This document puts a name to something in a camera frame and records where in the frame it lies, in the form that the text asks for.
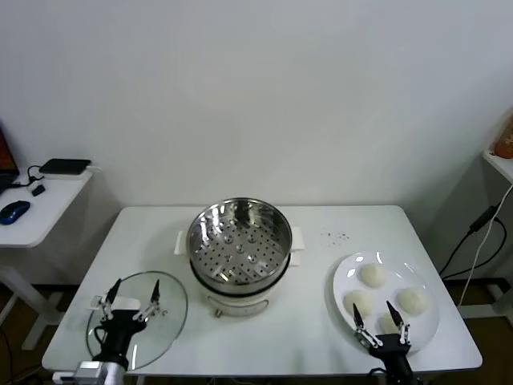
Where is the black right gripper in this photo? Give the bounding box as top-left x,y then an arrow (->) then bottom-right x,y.
351,300 -> 414,385

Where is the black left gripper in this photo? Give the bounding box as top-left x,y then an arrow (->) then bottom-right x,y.
91,278 -> 168,367

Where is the steamed white baozi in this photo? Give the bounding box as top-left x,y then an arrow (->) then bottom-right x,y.
344,290 -> 376,318
396,287 -> 429,314
358,263 -> 389,289
377,312 -> 406,334

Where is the perforated steel steamer basket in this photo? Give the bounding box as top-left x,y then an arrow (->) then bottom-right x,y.
186,197 -> 293,286

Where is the glass pot lid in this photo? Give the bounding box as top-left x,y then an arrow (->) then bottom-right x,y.
86,271 -> 188,371

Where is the white round plate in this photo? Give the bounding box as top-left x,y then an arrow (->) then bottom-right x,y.
331,251 -> 441,354

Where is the white electric cooking pot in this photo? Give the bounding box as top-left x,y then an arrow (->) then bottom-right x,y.
173,225 -> 306,320

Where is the white side desk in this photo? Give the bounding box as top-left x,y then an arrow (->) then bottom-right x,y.
0,166 -> 103,352

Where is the flat white box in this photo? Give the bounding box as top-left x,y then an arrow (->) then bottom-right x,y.
38,170 -> 92,182

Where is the flat black box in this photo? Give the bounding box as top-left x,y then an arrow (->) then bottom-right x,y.
38,158 -> 92,176

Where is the blue computer mouse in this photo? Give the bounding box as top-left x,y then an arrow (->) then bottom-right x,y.
0,200 -> 31,225

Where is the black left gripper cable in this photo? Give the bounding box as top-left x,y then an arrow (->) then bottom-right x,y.
86,325 -> 106,354

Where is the long white wall cable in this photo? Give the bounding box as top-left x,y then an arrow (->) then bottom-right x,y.
458,186 -> 508,308

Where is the black power adapter cable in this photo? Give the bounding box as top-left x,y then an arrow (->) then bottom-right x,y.
438,204 -> 508,280

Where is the thin black desk cable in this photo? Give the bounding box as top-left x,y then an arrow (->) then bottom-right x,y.
11,163 -> 45,188

